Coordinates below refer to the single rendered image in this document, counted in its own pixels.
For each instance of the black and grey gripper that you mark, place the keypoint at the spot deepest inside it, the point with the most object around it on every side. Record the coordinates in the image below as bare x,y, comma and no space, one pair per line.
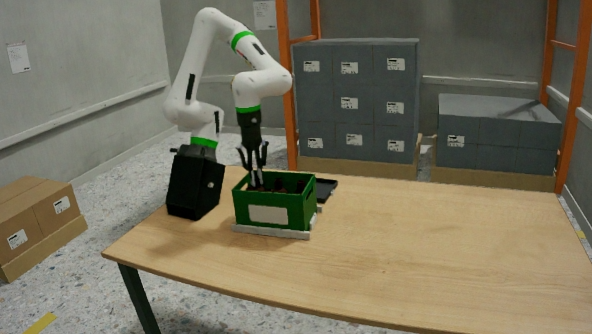
251,143

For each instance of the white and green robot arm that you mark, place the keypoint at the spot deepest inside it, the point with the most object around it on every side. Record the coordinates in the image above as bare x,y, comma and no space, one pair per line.
205,120

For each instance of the green bottle crate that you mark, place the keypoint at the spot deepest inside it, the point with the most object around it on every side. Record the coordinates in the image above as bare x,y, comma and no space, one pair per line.
278,210

